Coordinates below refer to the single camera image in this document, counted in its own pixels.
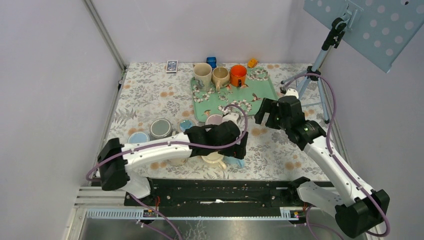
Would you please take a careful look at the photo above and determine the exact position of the light blue faceted mug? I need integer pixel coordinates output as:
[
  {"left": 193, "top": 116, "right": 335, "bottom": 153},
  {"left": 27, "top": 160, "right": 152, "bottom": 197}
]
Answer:
[{"left": 224, "top": 156, "right": 245, "bottom": 168}]

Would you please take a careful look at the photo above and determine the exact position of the lilac mug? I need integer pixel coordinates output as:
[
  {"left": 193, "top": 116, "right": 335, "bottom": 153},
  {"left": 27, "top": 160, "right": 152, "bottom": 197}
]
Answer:
[{"left": 205, "top": 114, "right": 223, "bottom": 129}]

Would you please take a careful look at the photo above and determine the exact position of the orange mug with black handle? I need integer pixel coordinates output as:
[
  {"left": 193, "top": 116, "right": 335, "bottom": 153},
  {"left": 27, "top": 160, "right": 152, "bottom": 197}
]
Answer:
[{"left": 230, "top": 64, "right": 247, "bottom": 88}]

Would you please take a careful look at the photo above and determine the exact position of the round beige glazed mug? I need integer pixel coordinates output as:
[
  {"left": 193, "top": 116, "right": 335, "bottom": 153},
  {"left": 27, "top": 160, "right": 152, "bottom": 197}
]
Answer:
[{"left": 212, "top": 67, "right": 230, "bottom": 92}]

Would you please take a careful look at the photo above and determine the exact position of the beige seahorse print mug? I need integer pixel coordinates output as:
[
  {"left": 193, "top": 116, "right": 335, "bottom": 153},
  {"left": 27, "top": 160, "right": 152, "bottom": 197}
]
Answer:
[{"left": 193, "top": 62, "right": 213, "bottom": 92}]

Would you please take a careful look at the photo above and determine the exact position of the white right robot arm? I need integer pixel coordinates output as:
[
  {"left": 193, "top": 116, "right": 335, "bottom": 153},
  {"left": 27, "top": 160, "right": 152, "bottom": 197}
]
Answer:
[{"left": 254, "top": 95, "right": 390, "bottom": 238}]

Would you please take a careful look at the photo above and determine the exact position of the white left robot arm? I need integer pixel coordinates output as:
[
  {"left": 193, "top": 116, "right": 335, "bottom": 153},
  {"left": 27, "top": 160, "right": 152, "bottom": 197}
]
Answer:
[{"left": 97, "top": 121, "right": 248, "bottom": 206}]

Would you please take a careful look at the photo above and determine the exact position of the cream yellow mug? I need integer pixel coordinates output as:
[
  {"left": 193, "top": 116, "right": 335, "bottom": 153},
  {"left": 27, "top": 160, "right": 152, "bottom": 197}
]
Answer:
[{"left": 201, "top": 152, "right": 227, "bottom": 171}]

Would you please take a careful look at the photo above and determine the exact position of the blue butterfly mug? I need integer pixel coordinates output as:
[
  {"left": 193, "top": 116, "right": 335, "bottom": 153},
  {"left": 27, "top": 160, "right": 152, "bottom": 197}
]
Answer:
[{"left": 178, "top": 119, "right": 196, "bottom": 133}]

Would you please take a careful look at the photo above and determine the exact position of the beige cartoon print mug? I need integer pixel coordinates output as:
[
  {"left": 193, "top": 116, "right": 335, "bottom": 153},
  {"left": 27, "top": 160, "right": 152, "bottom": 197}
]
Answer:
[{"left": 168, "top": 158, "right": 188, "bottom": 166}]

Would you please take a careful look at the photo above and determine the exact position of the grey mug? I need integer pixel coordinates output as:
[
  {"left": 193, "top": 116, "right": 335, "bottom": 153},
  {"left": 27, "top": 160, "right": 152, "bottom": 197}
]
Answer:
[{"left": 149, "top": 118, "right": 173, "bottom": 140}]

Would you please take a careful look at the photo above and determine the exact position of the pale blue ribbed mug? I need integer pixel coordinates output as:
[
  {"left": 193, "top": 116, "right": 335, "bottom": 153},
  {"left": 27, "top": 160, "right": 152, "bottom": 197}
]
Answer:
[{"left": 127, "top": 131, "right": 150, "bottom": 144}]

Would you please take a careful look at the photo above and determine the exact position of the green floral bird tray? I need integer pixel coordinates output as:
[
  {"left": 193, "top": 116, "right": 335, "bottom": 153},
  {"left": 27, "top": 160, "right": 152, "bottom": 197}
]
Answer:
[{"left": 190, "top": 66, "right": 278, "bottom": 122}]

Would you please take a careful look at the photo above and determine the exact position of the orange toy block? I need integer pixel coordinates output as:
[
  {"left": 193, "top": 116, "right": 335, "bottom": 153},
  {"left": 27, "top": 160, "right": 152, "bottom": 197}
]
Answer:
[{"left": 247, "top": 58, "right": 259, "bottom": 68}]

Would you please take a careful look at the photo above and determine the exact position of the blue toy car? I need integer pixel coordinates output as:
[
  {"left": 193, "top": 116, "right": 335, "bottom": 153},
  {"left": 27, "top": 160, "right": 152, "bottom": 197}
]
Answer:
[{"left": 206, "top": 56, "right": 217, "bottom": 69}]

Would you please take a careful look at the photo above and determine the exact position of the floral tablecloth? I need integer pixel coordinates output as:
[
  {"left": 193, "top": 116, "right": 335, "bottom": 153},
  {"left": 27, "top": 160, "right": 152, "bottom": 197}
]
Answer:
[{"left": 107, "top": 63, "right": 328, "bottom": 181}]

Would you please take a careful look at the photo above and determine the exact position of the playing card box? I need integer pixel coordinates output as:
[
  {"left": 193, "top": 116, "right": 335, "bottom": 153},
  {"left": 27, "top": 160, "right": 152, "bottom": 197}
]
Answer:
[{"left": 165, "top": 60, "right": 179, "bottom": 74}]

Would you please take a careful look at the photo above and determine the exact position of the light blue tripod stand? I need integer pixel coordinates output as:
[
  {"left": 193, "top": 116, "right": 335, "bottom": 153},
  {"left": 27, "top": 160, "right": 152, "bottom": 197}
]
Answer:
[{"left": 280, "top": 16, "right": 351, "bottom": 124}]

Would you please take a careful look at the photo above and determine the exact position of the blue dotted panel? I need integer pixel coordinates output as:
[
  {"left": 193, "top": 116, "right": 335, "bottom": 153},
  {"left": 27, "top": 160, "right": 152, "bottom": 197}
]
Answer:
[{"left": 303, "top": 0, "right": 424, "bottom": 73}]

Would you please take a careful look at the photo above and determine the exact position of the white slotted cable duct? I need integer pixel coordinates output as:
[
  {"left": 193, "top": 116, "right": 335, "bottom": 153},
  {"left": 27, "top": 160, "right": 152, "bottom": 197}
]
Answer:
[{"left": 86, "top": 207, "right": 299, "bottom": 221}]

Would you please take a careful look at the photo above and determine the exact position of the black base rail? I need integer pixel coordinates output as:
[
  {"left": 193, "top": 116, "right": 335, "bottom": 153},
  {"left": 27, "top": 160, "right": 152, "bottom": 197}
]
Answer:
[{"left": 140, "top": 177, "right": 311, "bottom": 212}]

